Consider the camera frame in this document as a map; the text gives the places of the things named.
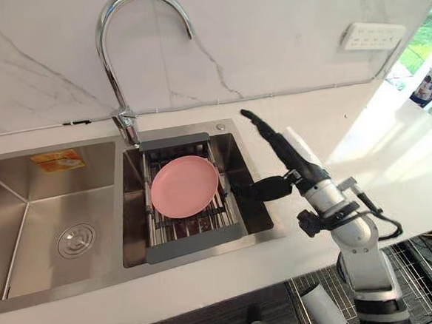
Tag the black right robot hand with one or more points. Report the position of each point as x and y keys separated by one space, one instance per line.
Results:
x=293 y=156

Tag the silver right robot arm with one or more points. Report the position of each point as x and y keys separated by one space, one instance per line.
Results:
x=358 y=241

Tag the round sink overflow button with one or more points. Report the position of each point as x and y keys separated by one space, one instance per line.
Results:
x=220 y=126

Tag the grey sink drying rack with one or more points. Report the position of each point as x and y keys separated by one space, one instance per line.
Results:
x=189 y=208

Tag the printed paper cup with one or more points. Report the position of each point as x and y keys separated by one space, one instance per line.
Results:
x=428 y=85

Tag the white cup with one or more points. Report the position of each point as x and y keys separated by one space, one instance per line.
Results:
x=322 y=306

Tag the stainless steel double sink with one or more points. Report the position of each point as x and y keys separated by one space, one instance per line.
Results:
x=75 y=216

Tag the round sink drain cover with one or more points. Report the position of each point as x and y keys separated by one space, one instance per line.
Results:
x=76 y=240

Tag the orange sink sticker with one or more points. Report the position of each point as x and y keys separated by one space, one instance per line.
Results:
x=58 y=162

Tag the pink plastic plate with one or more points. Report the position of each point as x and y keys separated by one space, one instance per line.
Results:
x=184 y=186

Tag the chrome gooseneck faucet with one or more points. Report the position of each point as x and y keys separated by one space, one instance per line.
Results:
x=121 y=76

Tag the white wall power strip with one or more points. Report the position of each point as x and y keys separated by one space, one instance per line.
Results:
x=373 y=35

